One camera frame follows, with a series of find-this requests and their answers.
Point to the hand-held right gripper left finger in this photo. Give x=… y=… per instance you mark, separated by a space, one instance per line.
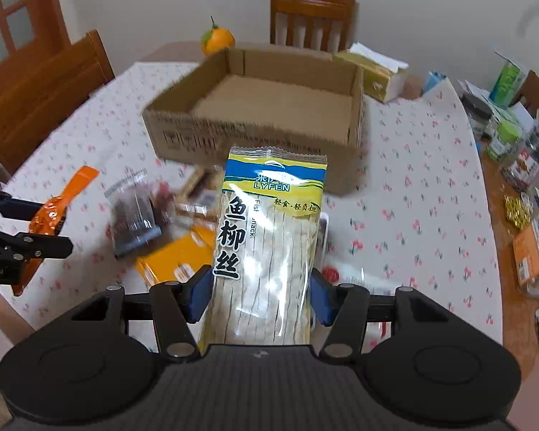
x=200 y=295

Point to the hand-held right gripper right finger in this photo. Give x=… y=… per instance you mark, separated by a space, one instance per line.
x=320 y=300

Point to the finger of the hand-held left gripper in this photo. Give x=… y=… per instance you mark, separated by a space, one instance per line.
x=40 y=246
x=13 y=206

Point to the orange snack packet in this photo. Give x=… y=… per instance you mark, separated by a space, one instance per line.
x=54 y=215

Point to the yellow snack packet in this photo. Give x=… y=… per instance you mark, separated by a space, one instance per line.
x=179 y=256

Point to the blue and white noodle packet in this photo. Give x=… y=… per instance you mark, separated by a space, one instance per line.
x=265 y=256

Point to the clear packet with dark snack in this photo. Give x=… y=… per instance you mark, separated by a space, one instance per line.
x=132 y=220

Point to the clear pastry packet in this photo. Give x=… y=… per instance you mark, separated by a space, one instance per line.
x=197 y=186

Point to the cardboard box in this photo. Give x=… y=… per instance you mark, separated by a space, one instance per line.
x=274 y=107

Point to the floral tablecloth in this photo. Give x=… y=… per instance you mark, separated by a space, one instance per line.
x=422 y=197

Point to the wooden door with glass panes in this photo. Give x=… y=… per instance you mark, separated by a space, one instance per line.
x=54 y=18

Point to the orange box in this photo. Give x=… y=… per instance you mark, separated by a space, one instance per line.
x=532 y=256

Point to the gold ornament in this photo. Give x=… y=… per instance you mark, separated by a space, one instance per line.
x=519 y=210

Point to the gold tissue box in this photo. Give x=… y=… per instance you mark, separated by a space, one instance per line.
x=377 y=78

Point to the black lid jar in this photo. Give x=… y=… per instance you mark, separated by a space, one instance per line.
x=476 y=114

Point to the small blue box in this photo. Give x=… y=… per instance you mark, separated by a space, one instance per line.
x=433 y=83

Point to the green lid jar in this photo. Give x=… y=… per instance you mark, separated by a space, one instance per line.
x=505 y=137

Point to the orange fruit with leaf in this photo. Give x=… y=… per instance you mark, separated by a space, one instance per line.
x=218 y=40

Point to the stack of papers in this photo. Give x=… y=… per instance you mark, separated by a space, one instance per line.
x=474 y=92

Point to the green white carton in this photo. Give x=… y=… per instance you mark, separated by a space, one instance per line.
x=507 y=83

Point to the wooden slatted chair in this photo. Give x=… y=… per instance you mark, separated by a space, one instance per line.
x=312 y=4

